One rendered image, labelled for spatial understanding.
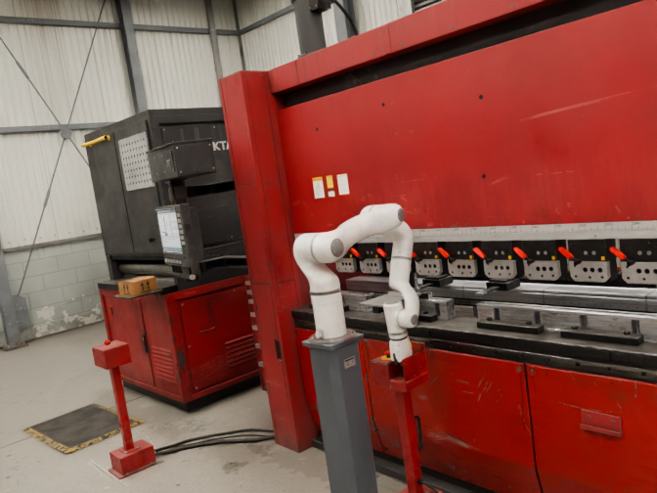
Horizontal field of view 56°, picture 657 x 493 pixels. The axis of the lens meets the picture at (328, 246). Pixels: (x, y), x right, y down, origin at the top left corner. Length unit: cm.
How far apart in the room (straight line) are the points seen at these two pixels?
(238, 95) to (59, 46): 636
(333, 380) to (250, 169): 162
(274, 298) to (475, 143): 158
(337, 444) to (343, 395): 21
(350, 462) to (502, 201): 123
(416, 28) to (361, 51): 36
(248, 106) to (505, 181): 163
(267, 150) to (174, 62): 701
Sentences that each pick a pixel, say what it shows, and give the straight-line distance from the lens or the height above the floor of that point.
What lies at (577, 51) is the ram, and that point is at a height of 196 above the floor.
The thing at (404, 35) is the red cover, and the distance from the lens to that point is 297.
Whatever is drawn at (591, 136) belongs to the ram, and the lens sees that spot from 248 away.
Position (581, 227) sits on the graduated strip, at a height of 131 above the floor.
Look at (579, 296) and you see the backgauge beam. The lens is 290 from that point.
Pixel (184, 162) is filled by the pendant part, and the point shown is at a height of 183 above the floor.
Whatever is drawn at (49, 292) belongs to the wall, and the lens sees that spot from 940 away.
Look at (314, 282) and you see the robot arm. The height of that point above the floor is 124.
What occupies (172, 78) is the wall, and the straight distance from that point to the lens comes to 1046.
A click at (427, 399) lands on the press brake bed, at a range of 310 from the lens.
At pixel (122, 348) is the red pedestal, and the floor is 78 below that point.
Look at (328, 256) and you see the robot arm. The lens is 232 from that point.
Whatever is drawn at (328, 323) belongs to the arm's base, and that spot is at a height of 107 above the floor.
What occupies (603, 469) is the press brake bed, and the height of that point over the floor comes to 39.
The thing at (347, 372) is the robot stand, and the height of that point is 87.
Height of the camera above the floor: 163
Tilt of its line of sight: 6 degrees down
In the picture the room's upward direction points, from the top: 8 degrees counter-clockwise
